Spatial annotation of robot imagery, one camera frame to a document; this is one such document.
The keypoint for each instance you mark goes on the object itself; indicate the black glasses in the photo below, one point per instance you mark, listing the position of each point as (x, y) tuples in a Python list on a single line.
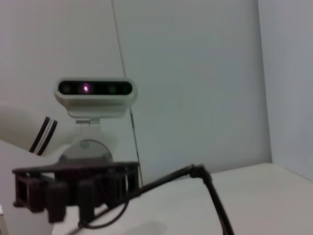
[(214, 195)]

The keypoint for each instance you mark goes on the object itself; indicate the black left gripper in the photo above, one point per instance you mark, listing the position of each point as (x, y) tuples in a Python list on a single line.
[(73, 171)]

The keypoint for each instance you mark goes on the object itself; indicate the silver and black left wrist camera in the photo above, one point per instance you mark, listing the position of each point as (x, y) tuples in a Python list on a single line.
[(95, 102)]

